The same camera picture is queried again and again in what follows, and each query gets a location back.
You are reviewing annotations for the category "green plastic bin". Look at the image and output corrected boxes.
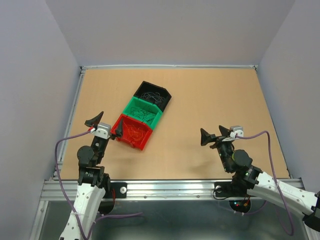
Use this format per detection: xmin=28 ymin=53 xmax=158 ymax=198
xmin=122 ymin=96 xmax=163 ymax=130

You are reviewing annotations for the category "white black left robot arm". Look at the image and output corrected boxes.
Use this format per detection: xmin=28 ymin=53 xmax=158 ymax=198
xmin=54 ymin=111 xmax=123 ymax=240

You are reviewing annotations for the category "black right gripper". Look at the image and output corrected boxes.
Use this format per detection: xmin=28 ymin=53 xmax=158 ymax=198
xmin=199 ymin=124 xmax=233 ymax=172

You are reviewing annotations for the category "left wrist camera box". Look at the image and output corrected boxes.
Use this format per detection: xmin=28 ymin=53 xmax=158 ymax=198
xmin=90 ymin=122 xmax=112 ymax=140

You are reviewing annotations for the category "black thin wire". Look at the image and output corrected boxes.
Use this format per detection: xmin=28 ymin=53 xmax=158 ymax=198
xmin=129 ymin=104 xmax=160 ymax=123

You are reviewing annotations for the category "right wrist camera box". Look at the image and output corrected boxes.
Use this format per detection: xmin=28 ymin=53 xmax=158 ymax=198
xmin=222 ymin=125 xmax=244 ymax=142

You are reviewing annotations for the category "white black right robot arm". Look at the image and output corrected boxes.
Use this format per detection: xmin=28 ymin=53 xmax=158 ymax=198
xmin=200 ymin=125 xmax=320 ymax=231

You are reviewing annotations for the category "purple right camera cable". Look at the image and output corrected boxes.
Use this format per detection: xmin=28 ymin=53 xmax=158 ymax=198
xmin=234 ymin=130 xmax=295 ymax=236

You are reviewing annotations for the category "orange thin wire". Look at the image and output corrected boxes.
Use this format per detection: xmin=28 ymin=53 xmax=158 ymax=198
xmin=119 ymin=121 xmax=148 ymax=145

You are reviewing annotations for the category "aluminium mounting rail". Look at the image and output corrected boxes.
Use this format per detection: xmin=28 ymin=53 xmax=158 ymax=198
xmin=40 ymin=179 xmax=305 ymax=201

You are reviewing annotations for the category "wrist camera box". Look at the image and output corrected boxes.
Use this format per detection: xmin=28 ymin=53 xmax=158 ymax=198
xmin=90 ymin=122 xmax=112 ymax=140
xmin=222 ymin=125 xmax=244 ymax=142

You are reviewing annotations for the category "black plastic bin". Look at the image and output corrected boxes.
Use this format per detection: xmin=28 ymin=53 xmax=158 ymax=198
xmin=133 ymin=81 xmax=172 ymax=112

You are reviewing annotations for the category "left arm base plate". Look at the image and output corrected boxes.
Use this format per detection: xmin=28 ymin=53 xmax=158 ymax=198
xmin=103 ymin=181 xmax=128 ymax=200

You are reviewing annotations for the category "red plastic bin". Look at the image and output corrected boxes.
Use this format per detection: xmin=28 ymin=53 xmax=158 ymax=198
xmin=111 ymin=114 xmax=153 ymax=151

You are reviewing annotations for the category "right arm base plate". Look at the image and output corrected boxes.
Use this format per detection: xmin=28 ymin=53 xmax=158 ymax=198
xmin=211 ymin=181 xmax=259 ymax=200

